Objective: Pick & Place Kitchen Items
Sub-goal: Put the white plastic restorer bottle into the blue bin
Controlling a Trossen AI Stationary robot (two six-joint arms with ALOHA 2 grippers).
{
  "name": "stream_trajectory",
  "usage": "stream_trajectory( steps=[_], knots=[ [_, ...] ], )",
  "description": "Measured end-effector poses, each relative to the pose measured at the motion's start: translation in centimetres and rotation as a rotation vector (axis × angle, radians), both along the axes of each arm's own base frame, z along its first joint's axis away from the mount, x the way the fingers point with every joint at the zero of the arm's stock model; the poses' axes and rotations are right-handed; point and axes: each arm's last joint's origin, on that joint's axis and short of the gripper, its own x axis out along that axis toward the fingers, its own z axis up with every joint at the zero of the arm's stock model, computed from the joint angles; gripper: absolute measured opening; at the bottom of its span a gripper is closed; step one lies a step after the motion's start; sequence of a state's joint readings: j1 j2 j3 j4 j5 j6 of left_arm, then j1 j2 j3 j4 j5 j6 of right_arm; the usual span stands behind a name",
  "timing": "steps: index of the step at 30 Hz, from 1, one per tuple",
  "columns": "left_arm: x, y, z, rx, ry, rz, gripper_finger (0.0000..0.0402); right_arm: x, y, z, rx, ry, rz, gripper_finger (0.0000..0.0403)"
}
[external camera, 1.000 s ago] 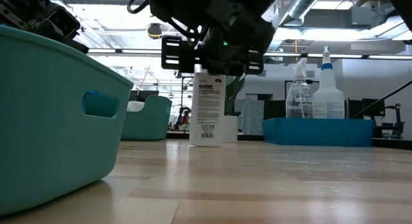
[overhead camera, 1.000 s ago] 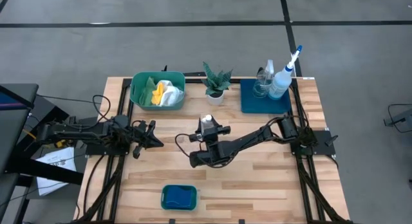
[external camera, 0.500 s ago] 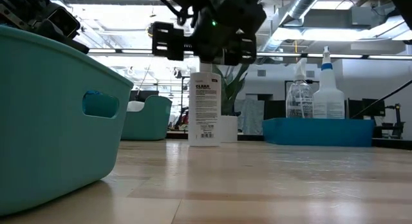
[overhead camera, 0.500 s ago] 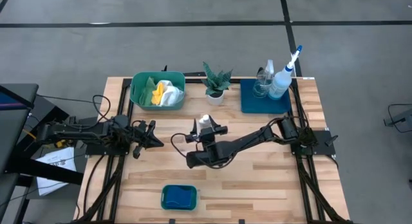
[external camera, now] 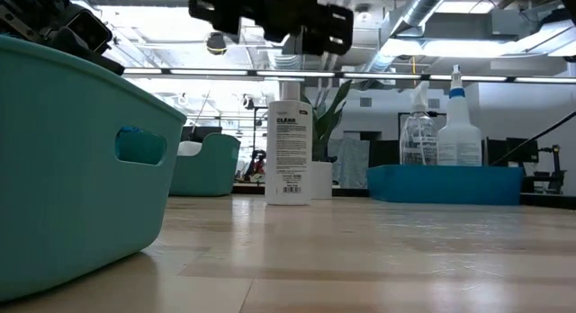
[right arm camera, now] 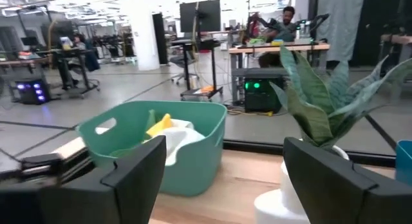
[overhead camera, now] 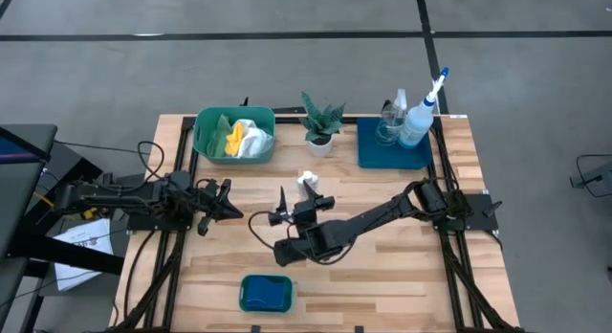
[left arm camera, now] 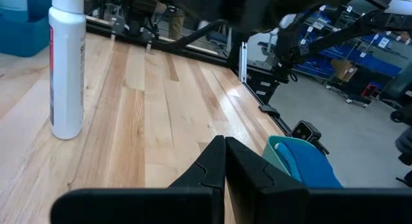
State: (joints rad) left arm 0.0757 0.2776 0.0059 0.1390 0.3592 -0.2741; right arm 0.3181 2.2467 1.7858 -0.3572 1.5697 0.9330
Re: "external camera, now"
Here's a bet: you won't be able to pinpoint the grey curtain panel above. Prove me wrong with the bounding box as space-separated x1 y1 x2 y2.
328 138 371 183

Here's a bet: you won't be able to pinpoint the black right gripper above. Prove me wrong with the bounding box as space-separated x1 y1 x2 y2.
188 0 356 58

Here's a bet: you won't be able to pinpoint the black monitors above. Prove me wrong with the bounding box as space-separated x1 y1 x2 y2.
483 137 540 167

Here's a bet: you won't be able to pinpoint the black tripod stand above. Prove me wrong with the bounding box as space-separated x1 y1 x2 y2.
490 110 576 195

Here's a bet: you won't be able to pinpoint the green snake plant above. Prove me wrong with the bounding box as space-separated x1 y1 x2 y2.
301 78 354 164

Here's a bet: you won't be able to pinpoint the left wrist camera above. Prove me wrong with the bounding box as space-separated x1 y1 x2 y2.
66 7 114 54

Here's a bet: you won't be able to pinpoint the black ceiling cable reel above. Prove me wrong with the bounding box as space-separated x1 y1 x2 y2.
205 31 230 57

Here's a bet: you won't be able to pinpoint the large teal plastic bin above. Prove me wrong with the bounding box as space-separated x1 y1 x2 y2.
168 132 242 198

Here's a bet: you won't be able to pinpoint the white spray bottle blue collar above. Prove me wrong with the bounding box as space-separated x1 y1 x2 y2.
436 64 484 167

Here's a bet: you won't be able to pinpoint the clear spray bottle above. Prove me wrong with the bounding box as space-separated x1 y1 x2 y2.
399 81 440 166

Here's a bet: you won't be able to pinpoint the white plant pot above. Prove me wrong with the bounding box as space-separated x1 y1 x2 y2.
310 160 335 201

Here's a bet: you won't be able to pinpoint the long ceiling light bar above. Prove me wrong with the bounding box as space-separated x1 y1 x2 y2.
123 67 576 85

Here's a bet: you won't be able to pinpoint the small teal plastic bin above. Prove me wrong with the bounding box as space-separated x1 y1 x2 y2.
0 33 188 304

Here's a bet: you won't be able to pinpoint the background robot arms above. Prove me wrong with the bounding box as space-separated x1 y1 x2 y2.
245 148 268 180

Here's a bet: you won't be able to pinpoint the blue tray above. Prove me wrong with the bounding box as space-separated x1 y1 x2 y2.
365 164 527 207

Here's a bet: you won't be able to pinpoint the spiral silver air duct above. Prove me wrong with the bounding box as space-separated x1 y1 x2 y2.
362 0 455 75

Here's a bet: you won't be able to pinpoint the white lotion bottle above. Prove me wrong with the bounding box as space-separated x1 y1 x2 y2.
264 80 315 207

